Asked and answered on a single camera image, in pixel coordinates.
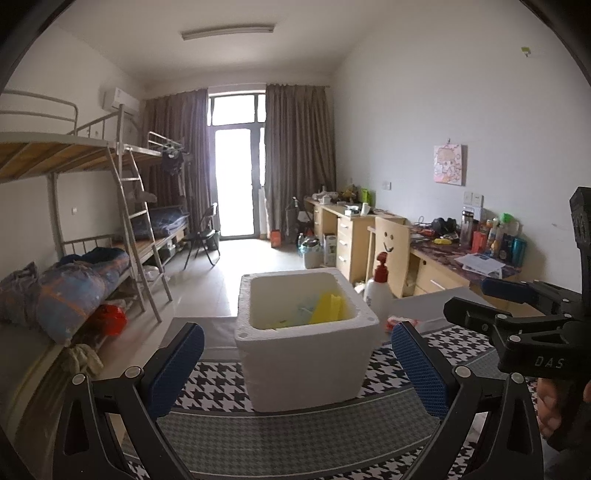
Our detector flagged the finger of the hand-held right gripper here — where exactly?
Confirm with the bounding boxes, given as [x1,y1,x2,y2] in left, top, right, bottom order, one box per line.
[480,278,579,315]
[443,296,542,341]

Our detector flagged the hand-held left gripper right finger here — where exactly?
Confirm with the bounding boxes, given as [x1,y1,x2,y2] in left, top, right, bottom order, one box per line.
[390,320,546,480]

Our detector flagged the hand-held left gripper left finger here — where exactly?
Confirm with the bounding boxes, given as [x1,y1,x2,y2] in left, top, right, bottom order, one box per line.
[51,322,206,480]

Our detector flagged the yellow sponge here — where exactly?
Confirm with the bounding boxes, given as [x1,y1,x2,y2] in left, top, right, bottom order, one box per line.
[308,292,348,325]

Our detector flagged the white foam box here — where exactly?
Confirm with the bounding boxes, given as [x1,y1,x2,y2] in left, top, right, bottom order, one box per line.
[235,270,380,413]

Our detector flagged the person's right hand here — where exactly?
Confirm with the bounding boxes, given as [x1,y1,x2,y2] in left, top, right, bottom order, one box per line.
[536,378,562,437]

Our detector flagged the white paper sheet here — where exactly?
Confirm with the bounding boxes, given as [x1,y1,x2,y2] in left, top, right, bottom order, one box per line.
[455,253,507,278]

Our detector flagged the houndstooth patterned blanket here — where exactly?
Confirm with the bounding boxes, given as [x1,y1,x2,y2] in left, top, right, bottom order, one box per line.
[106,295,591,480]

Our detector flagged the wooden desk with clutter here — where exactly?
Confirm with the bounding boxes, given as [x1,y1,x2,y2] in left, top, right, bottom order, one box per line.
[367,224,522,305]

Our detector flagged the red plastic bag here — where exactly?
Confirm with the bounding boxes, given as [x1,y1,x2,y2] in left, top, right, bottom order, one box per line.
[95,304,127,337]

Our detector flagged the white pump bottle red top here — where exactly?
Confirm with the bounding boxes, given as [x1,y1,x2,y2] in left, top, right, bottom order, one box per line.
[364,251,394,325]

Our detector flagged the yellow green cloth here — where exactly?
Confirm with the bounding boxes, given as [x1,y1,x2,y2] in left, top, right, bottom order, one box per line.
[62,344,103,377]

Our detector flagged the wooden chair smiley face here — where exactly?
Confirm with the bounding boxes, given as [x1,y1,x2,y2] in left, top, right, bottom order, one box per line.
[365,216,411,298]

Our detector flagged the blue orange quilt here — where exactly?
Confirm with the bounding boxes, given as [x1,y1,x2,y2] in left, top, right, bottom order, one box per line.
[37,247,130,344]

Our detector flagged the black folding chair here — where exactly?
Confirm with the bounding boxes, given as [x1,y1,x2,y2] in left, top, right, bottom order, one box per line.
[182,203,221,271]

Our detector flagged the dark blue quilt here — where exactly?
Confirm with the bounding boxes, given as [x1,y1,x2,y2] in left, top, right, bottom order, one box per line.
[131,205,190,240]

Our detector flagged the grey metal bunk ladder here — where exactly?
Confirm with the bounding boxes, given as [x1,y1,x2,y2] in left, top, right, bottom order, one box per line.
[107,104,163,323]

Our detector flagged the white bucket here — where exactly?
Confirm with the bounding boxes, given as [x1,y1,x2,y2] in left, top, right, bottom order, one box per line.
[302,237,324,268]

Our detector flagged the purple grey cloth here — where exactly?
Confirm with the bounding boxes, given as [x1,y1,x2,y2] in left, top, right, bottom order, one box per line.
[0,263,42,324]

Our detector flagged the glass balcony door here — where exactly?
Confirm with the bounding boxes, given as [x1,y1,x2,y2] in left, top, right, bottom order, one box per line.
[208,92,267,240]

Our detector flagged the hanging dark clothes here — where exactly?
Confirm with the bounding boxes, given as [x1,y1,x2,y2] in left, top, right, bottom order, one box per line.
[161,148,185,175]

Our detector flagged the grey metal bunk bed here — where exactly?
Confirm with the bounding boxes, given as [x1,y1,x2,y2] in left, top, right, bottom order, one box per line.
[0,90,174,416]
[117,131,192,273]

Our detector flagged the brown curtain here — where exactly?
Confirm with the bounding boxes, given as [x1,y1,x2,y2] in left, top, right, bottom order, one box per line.
[143,89,211,232]
[264,83,337,238]

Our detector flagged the white air conditioner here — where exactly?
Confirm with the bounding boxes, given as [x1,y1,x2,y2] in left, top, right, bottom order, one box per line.
[104,88,139,116]

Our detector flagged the ceiling tube light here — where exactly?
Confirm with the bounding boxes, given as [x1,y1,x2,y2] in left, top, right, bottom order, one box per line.
[181,24,275,41]

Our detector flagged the pink cartoon wall picture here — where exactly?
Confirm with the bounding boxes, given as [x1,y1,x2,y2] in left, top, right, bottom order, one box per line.
[433,144,467,186]

